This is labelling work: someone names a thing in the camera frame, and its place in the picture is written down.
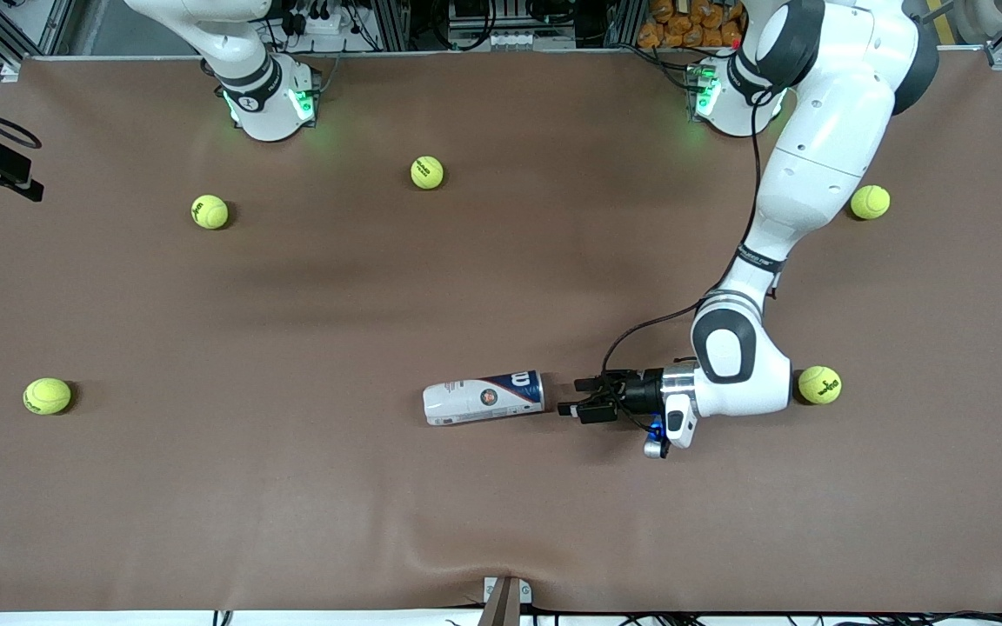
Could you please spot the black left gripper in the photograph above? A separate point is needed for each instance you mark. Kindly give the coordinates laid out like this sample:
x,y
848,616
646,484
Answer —
x,y
640,392

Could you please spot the white blue tennis ball can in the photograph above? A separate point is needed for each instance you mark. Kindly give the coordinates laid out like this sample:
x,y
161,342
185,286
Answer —
x,y
484,398

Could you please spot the white terminal block row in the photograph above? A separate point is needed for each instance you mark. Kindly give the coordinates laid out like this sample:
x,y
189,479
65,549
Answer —
x,y
510,39

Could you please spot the pile of orange objects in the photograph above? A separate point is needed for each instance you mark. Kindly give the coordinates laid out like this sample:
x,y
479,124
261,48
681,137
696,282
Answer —
x,y
688,26

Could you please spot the white power strip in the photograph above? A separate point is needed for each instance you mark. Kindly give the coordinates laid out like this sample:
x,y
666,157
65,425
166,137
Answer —
x,y
327,22

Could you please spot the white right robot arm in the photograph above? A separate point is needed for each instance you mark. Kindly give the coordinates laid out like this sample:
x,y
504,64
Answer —
x,y
266,104

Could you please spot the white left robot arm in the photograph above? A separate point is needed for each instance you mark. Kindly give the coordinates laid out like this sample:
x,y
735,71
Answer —
x,y
823,139

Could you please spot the brown table mat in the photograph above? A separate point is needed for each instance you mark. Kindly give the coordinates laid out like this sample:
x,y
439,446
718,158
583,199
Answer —
x,y
292,487

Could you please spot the metal table edge bracket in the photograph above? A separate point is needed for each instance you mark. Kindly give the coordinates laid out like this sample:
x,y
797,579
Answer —
x,y
506,600

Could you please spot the yellow tennis ball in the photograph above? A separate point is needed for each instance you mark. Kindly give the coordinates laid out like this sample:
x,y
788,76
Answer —
x,y
210,212
871,202
819,384
427,172
47,396

